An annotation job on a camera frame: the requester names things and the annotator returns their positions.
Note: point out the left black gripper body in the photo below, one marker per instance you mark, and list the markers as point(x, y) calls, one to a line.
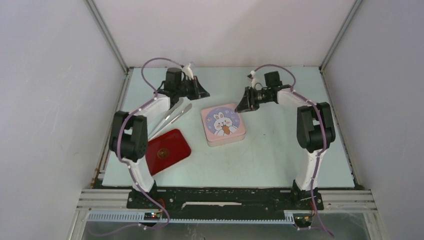
point(189, 89)

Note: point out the silver metal box lid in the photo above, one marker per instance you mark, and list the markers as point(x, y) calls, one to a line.
point(221, 120)

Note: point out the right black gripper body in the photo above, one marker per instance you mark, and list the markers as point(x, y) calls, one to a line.
point(255, 98)

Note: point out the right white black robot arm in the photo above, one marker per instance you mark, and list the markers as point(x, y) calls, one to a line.
point(315, 130)

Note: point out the silver metal tongs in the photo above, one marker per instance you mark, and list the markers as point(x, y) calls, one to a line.
point(168, 119)

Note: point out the grey cable duct strip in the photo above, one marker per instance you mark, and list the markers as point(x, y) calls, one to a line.
point(143, 217)

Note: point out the red plastic tray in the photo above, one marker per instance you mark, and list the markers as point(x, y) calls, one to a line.
point(177, 145)

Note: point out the round foil wrapped chocolate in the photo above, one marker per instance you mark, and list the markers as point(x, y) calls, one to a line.
point(163, 153)

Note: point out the white divided chocolate box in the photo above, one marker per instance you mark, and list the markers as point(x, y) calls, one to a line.
point(214, 140)

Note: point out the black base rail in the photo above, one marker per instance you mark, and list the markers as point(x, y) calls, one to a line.
point(223, 203)

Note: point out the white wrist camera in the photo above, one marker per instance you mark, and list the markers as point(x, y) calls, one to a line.
point(188, 70)
point(253, 80)

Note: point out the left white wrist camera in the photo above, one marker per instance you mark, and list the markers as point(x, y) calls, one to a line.
point(188, 70)

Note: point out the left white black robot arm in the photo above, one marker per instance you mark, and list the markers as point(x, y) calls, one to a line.
point(129, 134)

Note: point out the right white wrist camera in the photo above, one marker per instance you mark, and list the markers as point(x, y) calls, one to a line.
point(253, 80)

